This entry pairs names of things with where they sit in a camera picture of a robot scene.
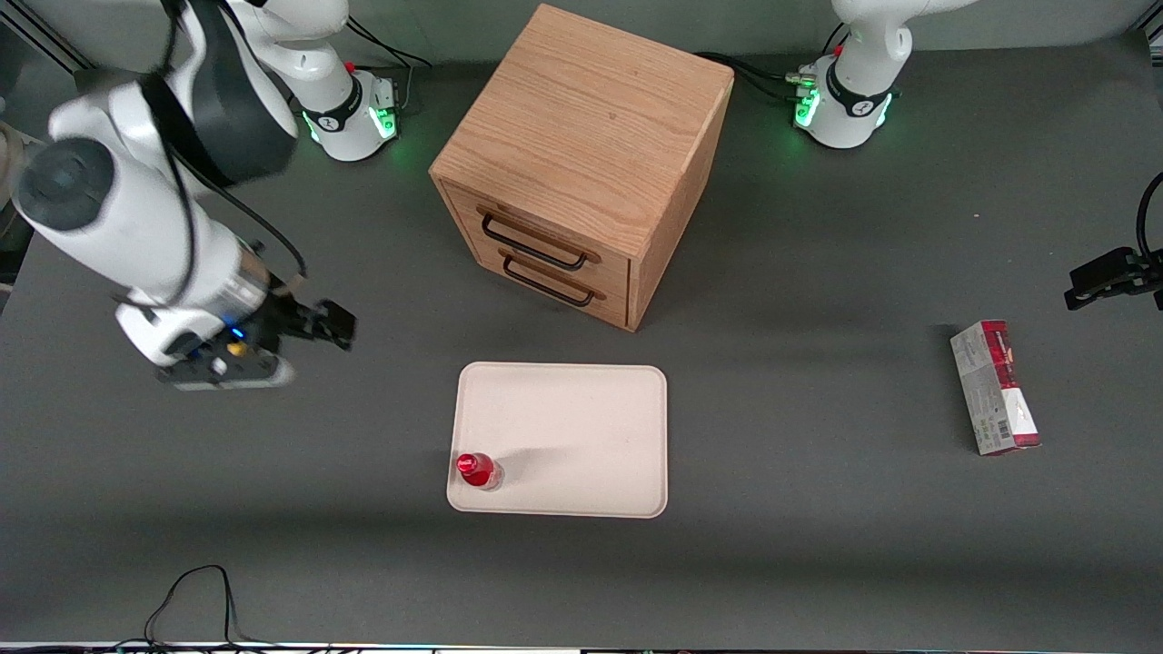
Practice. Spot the beige rectangular tray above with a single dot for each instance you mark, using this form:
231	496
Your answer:
572	427

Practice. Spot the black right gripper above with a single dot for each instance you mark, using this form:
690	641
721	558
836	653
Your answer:
293	320

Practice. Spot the red coke bottle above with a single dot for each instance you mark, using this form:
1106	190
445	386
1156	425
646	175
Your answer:
476	470

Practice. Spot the red and grey carton box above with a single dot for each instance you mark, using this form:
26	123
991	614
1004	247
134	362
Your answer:
995	391

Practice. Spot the wooden drawer cabinet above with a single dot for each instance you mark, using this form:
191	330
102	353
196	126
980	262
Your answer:
581	127

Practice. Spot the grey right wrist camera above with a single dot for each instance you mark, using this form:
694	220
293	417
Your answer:
227	372

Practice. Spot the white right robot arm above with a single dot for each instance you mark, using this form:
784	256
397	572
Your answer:
118	200

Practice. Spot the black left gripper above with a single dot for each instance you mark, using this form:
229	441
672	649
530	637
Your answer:
1114	273

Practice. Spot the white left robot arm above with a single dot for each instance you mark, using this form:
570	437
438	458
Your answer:
859	82

